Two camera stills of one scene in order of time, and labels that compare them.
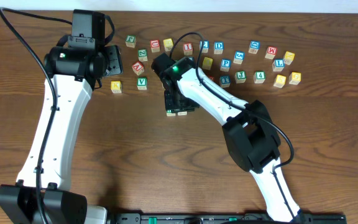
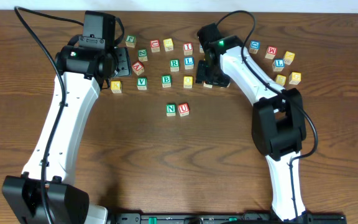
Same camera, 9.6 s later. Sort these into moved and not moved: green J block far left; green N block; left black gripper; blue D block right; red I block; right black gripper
Moved: left black gripper; right black gripper
Not moved: blue D block right; red I block; green N block; green J block far left
